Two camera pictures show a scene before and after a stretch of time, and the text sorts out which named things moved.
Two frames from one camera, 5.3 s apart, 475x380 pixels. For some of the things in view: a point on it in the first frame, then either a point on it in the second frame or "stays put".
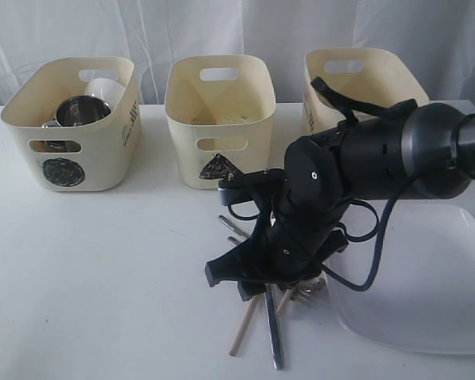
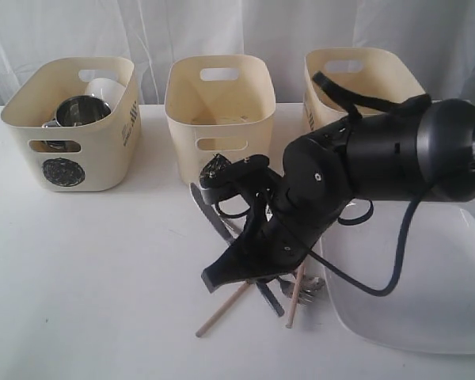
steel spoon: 309,282 to 288,286
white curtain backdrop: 448,40 stays put
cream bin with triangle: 221,110 stays put
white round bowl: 107,89 stays put
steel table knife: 275,336 to 225,230
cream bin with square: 381,77 stays put
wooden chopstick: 283,302 to 296,296
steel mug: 77,110 stays put
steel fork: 300,295 stays put
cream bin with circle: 104,157 stays put
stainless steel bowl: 54,146 stays put
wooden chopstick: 243,324 to 222,309
